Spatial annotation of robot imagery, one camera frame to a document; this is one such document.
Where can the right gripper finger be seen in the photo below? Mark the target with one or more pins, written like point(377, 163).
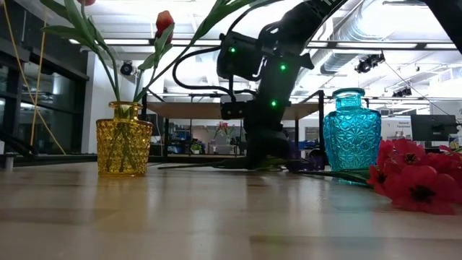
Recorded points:
point(267, 153)

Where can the blue glass vase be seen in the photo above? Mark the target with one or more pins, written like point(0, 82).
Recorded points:
point(352, 130)

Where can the yellow artificial tulip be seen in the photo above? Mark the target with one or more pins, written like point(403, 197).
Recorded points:
point(216, 18)

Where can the yellow glass vase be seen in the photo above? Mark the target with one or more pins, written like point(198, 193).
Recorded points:
point(124, 144)

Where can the orange artificial tulip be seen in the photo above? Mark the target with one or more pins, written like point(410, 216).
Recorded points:
point(164, 21)

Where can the red artificial flower bunch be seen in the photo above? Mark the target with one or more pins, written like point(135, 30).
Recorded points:
point(415, 180)

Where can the red artificial tulip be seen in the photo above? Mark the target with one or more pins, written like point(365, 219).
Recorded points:
point(68, 32)

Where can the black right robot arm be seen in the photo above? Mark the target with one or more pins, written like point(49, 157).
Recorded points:
point(299, 21)

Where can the wooden shelf black legs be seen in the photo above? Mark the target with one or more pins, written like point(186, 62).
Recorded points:
point(195, 111)

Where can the small red flower plant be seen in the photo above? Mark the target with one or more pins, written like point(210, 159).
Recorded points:
point(222, 126)

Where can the black spotlight cluster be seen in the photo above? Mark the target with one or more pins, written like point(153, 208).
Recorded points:
point(370, 62)

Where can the black ceiling spotlight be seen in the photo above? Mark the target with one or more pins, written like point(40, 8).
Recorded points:
point(126, 68)

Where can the dark computer monitor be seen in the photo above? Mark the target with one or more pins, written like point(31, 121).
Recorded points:
point(433, 128)

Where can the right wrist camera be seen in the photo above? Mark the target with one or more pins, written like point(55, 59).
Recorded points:
point(234, 108)

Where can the silver ventilation duct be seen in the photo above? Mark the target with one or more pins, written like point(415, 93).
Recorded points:
point(339, 61)

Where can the black ceiling rail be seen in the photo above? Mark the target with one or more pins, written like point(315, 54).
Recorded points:
point(379, 45)

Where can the small grey post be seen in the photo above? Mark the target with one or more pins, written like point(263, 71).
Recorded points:
point(9, 160)

